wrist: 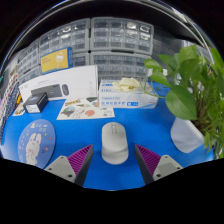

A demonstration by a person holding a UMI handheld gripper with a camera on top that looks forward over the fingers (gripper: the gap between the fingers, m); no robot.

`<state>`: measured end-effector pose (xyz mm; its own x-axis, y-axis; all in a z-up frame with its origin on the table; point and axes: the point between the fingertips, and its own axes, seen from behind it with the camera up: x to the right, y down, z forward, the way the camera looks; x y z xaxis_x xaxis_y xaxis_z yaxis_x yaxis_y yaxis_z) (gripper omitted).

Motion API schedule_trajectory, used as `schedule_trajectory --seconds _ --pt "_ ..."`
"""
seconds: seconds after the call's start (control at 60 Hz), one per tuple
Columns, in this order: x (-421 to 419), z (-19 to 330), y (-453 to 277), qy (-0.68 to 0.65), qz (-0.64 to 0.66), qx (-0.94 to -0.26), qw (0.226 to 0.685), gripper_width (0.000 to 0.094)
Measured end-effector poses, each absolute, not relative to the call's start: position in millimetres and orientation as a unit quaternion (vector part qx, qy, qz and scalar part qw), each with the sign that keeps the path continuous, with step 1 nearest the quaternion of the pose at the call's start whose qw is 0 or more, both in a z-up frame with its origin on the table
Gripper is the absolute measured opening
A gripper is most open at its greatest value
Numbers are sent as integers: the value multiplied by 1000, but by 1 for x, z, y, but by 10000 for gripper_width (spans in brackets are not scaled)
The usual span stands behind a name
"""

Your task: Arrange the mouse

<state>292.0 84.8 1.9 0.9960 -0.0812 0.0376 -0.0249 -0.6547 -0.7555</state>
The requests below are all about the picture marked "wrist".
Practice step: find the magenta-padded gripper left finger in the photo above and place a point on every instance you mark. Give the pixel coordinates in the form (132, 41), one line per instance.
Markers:
(62, 166)

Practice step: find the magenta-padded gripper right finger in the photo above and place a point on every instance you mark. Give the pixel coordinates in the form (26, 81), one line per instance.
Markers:
(165, 166)

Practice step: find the white computer mouse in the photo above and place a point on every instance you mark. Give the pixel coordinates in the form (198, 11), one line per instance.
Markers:
(114, 145)

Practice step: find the round bunny-print mouse pad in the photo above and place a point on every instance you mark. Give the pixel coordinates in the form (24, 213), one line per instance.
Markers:
(36, 143)

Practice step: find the large colourful sticker sheet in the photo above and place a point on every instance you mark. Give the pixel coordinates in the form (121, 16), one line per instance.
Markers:
(85, 109)

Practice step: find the small black box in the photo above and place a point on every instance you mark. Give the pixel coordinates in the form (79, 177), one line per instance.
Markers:
(35, 102)

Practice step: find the white keyboard box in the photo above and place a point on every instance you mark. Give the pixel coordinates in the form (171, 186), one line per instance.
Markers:
(80, 80)

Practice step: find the green plant in white pot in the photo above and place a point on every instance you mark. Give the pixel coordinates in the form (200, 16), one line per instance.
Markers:
(186, 71)

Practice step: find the yellow and blue box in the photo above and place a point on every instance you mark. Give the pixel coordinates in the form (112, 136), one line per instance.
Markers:
(56, 60)

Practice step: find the dark shelf unit with items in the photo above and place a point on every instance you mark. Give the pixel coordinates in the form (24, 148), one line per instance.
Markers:
(100, 11)

